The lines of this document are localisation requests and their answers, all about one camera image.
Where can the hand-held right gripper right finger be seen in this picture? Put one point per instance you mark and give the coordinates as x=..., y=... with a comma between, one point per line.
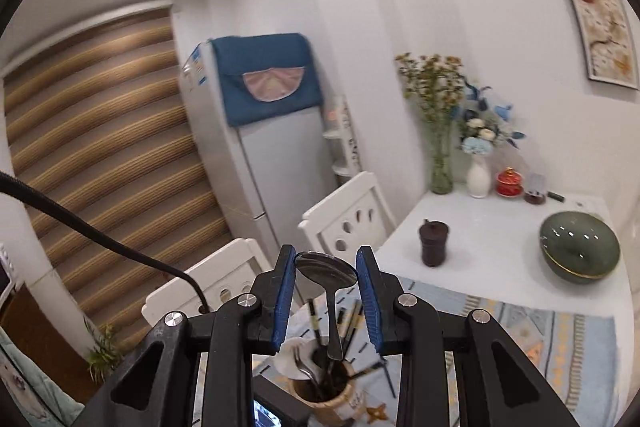
x=372, y=302

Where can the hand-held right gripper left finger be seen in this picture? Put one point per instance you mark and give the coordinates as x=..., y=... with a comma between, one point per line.
x=282, y=297

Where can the bundle of black chopsticks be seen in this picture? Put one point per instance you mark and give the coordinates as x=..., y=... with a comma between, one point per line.
x=314, y=324

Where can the brown cylindrical utensil holder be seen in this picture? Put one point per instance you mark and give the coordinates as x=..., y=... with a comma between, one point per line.
x=325, y=409

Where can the metal spoon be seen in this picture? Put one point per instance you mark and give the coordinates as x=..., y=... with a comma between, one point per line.
x=325, y=272

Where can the metal fork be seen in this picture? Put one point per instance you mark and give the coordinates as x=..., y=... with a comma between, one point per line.
x=302, y=362

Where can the white chair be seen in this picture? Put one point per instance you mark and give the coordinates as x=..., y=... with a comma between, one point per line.
x=325, y=227
x=225, y=267

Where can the dark brown lidded cup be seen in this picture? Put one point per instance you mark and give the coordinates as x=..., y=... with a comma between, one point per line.
x=434, y=244

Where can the white fridge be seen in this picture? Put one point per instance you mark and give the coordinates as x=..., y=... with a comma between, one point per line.
x=270, y=167

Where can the glass vase with yellow flowers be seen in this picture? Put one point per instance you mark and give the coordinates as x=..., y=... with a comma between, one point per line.
x=441, y=167

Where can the white vase with blue flowers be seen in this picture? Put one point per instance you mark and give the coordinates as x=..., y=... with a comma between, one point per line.
x=478, y=179

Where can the white corner shelf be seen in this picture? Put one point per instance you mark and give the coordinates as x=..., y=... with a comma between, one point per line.
x=345, y=142

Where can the red lidded cup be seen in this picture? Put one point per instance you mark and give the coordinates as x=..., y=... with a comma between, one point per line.
x=510, y=184

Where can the blue patterned table mat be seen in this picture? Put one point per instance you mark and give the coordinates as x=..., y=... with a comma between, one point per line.
x=550, y=347

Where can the green potted plant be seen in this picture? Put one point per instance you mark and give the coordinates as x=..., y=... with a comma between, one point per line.
x=102, y=352

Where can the small grey slotted holder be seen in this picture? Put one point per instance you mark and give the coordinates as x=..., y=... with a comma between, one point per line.
x=536, y=187

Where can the small black bar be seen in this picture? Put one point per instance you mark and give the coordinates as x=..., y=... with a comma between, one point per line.
x=555, y=196

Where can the dark green bowl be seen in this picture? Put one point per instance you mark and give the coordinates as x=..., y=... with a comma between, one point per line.
x=580, y=247

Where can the blue fridge cover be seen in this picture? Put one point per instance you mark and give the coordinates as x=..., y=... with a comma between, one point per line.
x=240, y=77

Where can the brown wooden cabinet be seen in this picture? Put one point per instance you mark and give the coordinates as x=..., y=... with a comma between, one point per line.
x=35, y=332

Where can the light teal printed cloth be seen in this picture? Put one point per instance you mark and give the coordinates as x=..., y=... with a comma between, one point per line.
x=25, y=387

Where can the framed wall picture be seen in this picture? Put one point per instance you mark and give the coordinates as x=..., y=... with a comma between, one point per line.
x=595, y=7

